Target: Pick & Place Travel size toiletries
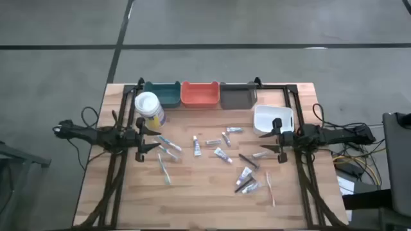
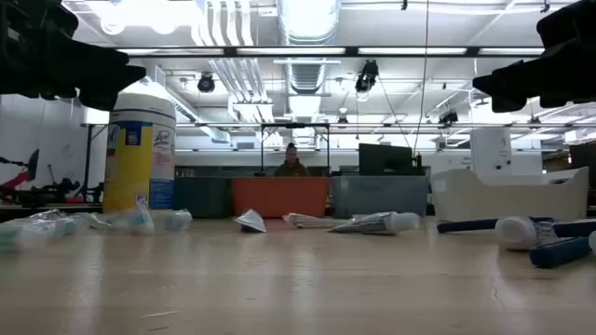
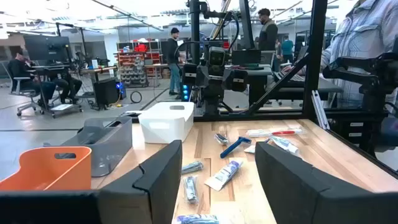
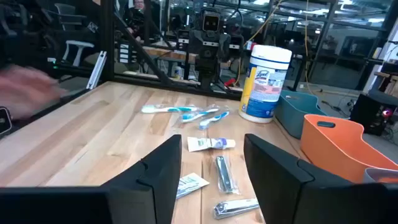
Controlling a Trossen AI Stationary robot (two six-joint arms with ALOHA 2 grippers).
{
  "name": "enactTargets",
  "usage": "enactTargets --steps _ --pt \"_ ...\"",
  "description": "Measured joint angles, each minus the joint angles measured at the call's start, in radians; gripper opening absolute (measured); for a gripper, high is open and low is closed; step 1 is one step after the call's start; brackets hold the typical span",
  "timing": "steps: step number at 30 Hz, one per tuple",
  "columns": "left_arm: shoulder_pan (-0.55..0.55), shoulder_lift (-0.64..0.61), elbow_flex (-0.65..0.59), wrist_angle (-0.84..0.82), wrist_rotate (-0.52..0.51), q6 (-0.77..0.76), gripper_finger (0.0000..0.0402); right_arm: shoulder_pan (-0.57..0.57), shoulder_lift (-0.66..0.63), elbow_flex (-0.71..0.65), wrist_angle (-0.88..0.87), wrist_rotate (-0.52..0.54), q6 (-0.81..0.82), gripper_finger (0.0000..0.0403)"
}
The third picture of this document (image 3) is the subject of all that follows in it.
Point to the silver aluminium extrusion bar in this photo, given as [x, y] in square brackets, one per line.
[319, 109]

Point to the Crest Brilliance toothpaste tube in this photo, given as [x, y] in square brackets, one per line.
[224, 175]

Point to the blue disposable razor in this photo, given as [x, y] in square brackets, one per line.
[233, 148]
[267, 140]

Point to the white plastic bin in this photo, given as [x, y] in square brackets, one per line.
[164, 127]

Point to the orange plastic bin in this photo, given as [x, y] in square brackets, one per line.
[46, 174]

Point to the person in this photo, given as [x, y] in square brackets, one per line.
[287, 46]
[18, 71]
[66, 84]
[268, 32]
[357, 40]
[173, 56]

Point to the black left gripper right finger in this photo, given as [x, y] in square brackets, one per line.
[289, 193]

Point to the black table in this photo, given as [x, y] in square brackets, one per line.
[326, 87]

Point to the red toothbrush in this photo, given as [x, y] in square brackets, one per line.
[281, 132]

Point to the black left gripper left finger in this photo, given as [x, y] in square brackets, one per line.
[155, 193]

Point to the black box with white labels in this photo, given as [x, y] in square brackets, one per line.
[345, 137]

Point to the black box with blue lights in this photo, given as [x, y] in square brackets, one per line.
[185, 91]

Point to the shelf rack with red bins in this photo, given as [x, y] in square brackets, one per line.
[136, 65]

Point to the laptop computer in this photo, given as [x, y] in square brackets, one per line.
[295, 77]

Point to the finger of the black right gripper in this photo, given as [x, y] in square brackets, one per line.
[239, 80]
[189, 74]

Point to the toothpaste tube with red patch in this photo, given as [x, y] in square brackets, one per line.
[284, 144]

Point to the black computer monitor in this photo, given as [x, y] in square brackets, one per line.
[46, 48]
[245, 57]

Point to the grey office chair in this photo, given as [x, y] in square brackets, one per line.
[23, 93]

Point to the black computer tower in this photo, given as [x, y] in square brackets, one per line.
[105, 91]

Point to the rolling metal desk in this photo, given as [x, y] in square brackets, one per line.
[56, 67]

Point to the black aluminium frame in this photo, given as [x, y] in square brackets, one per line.
[317, 62]

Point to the translucent grey plastic bin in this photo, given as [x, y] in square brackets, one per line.
[109, 149]

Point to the wood-top desk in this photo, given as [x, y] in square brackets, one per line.
[99, 69]

